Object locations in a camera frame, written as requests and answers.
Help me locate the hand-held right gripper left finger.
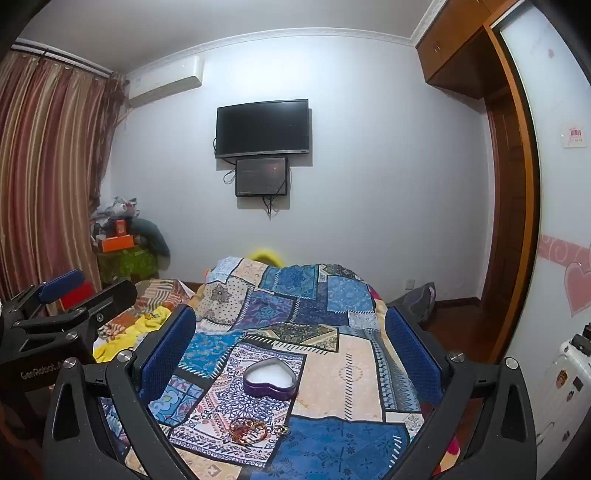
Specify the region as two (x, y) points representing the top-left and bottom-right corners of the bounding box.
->
(41, 304), (200, 480)

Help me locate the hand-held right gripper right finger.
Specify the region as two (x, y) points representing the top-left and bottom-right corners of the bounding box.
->
(384, 305), (550, 480)

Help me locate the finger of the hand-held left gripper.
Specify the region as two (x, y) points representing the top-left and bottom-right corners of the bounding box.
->
(0, 269), (87, 325)
(9, 277), (139, 343)

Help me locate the amber beaded bracelet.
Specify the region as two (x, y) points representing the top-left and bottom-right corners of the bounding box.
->
(229, 416), (269, 435)

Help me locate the purple heart-shaped jewelry box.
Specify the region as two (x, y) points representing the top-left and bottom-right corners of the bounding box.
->
(243, 359), (297, 401)

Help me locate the red box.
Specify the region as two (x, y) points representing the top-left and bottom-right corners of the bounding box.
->
(60, 282), (95, 311)

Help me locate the green cloth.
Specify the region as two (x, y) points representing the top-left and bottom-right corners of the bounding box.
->
(97, 247), (160, 282)

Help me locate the orange patterned bedsheet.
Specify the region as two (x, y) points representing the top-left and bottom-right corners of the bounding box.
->
(97, 277), (204, 352)

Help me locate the yellow cloth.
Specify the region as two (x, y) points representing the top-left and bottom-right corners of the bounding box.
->
(92, 305), (174, 365)

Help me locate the flat orange box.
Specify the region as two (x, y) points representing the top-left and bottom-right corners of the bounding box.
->
(102, 235), (136, 254)

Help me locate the dark bag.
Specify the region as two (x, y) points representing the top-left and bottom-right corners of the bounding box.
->
(388, 284), (437, 324)

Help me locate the blue patchwork blanket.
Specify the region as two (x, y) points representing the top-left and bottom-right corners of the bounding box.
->
(99, 256), (458, 480)

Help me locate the dark grey bundle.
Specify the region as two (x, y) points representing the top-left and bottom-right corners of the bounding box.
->
(131, 218), (171, 271)

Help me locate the pile of clothes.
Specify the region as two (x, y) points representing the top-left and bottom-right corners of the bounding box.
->
(92, 196), (139, 241)

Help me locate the striped red curtain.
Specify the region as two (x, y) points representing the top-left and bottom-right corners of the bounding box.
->
(0, 44), (127, 305)

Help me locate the yellow plastic hoop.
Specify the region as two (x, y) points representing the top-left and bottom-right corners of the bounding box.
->
(247, 248), (284, 266)

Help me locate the white suitcase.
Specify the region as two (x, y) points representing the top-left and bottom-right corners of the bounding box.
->
(531, 323), (591, 457)

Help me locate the white door with pink hearts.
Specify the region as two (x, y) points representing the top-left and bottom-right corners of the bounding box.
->
(499, 0), (591, 416)

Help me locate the white air conditioner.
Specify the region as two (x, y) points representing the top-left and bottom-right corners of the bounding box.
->
(127, 55), (204, 102)

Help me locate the white door sticker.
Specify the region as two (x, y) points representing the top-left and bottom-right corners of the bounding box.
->
(561, 124), (588, 148)

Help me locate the wooden overhead cabinet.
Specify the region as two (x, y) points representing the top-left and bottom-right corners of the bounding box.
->
(414, 0), (502, 100)

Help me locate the small black wall screen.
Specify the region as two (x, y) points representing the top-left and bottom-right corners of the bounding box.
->
(235, 157), (290, 198)

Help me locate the wooden door frame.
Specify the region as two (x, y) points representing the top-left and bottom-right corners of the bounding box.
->
(481, 23), (541, 366)

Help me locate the black wall television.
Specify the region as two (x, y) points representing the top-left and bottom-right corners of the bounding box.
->
(215, 99), (310, 160)

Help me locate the white curtain rail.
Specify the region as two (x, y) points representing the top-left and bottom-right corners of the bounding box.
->
(10, 41), (116, 77)

